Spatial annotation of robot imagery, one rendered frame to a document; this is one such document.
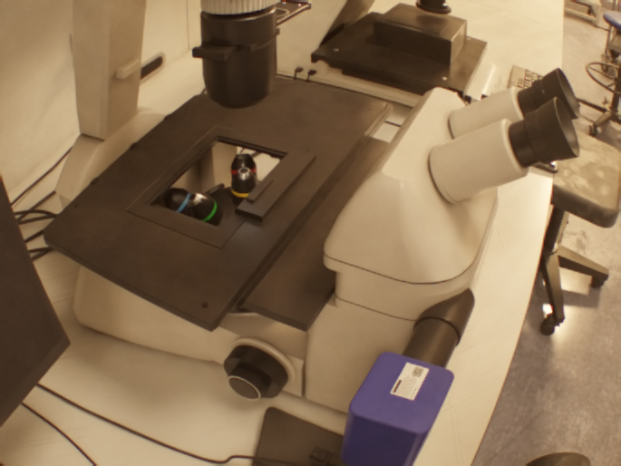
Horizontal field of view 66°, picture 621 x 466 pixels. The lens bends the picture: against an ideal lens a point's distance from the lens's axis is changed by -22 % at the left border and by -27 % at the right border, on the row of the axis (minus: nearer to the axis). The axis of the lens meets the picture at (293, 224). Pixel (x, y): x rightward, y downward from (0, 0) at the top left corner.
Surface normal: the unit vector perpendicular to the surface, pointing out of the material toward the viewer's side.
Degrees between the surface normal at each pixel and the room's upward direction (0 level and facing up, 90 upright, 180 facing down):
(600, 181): 0
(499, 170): 92
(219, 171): 90
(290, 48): 90
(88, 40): 90
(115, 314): 48
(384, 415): 0
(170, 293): 0
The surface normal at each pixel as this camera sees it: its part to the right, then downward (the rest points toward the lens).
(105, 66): 0.29, 0.70
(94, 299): -0.34, -0.07
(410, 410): -0.01, -0.76
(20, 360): 0.88, 0.24
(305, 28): -0.46, 0.58
